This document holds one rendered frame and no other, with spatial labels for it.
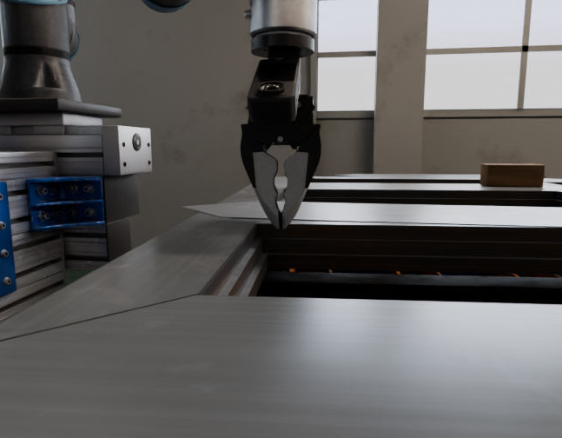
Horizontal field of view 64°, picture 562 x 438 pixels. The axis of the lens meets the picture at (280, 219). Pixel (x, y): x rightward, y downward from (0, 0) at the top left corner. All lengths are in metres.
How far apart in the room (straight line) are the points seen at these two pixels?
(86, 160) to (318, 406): 0.79
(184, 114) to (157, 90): 0.26
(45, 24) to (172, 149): 2.56
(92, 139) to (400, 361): 0.77
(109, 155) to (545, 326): 0.76
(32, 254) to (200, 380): 0.72
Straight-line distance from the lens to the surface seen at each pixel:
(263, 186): 0.51
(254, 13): 0.53
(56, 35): 1.01
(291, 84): 0.45
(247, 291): 0.39
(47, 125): 0.95
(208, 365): 0.20
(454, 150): 3.32
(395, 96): 3.07
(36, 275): 0.90
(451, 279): 0.67
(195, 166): 3.44
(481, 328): 0.25
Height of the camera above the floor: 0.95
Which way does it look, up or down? 9 degrees down
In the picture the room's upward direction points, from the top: straight up
